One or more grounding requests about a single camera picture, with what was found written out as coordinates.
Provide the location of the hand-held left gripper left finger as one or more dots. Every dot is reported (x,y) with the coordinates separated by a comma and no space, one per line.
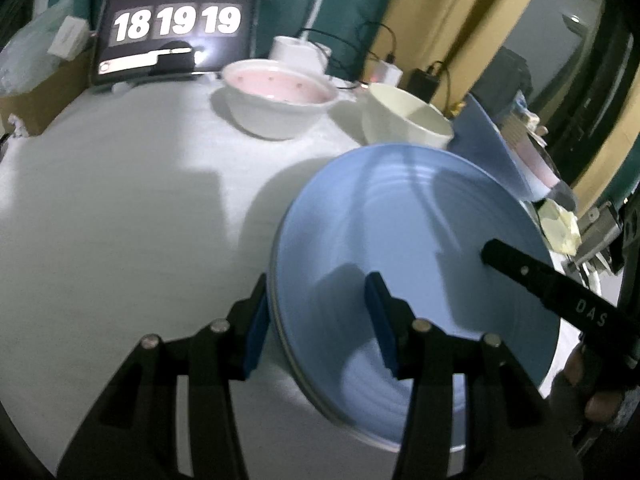
(257,340)

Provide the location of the small pink bowl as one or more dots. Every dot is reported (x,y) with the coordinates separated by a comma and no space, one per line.
(540,165)

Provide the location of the cream bowl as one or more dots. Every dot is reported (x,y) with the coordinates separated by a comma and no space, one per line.
(400,115)

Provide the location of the black charger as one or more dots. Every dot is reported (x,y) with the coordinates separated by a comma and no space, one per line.
(425,85)

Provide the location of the crumpled white paper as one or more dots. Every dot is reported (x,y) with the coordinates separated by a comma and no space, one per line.
(16,127)

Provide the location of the tablet with clock display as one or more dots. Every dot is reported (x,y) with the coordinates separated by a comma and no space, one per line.
(175,25)

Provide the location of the clear plastic bag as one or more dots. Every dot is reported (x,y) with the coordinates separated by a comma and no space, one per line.
(25,50)

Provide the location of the large blue plate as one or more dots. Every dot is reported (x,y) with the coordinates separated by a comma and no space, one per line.
(400,220)

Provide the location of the yellow curtain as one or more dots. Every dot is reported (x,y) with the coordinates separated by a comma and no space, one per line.
(450,20)
(625,125)

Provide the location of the small white adapter box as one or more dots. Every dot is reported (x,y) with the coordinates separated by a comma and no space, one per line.
(69,37)

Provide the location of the white desk lamp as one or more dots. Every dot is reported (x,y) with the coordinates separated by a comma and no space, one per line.
(292,52)

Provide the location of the blue bowl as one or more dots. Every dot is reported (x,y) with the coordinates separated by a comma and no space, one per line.
(487,145)

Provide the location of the dark glass window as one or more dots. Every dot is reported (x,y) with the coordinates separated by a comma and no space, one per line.
(560,60)

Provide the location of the grey cloth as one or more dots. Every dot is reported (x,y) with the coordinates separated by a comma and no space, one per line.
(562,195)

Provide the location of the cardboard box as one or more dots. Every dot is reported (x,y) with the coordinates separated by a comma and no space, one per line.
(45,105)

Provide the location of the white snack container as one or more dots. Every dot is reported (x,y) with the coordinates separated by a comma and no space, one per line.
(520,120)

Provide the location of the person's right hand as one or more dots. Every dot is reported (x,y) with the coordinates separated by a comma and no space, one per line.
(602,407)

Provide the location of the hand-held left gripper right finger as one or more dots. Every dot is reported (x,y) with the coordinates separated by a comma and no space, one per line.
(382,320)

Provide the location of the white charger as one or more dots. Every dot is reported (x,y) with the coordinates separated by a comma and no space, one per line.
(387,72)

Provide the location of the pale yellow paper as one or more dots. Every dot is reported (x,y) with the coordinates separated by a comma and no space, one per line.
(560,227)

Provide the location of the white bowl with pink inside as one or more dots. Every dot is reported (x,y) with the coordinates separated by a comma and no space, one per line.
(277,105)

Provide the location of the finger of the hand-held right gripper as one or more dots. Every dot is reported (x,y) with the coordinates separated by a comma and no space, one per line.
(515,267)

